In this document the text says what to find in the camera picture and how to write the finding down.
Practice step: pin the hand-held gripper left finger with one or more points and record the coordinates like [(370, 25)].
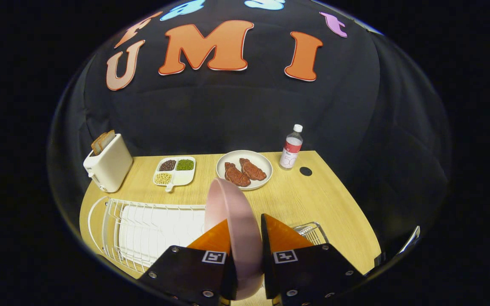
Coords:
[(194, 276)]

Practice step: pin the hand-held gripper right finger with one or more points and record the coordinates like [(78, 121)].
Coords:
[(304, 276)]

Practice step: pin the pink plate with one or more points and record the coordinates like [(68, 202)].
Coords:
[(236, 221)]

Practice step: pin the white plate with meat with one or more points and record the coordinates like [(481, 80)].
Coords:
[(263, 164)]

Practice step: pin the white divided tray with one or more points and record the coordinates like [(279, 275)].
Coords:
[(183, 177)]

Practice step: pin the pile of yellow beans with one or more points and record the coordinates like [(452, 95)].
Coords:
[(163, 178)]

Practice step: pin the brown meat piece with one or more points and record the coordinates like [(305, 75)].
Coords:
[(236, 175), (252, 169)]

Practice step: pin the pile of green beans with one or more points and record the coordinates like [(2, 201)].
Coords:
[(185, 165)]

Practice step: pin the pile of dark red beans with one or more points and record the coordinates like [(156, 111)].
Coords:
[(167, 165)]

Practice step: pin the clear bottle with red label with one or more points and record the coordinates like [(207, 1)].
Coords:
[(291, 153)]

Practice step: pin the white toaster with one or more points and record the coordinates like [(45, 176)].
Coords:
[(111, 165)]

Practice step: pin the brown toast slice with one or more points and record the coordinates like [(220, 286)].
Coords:
[(97, 145), (108, 138)]

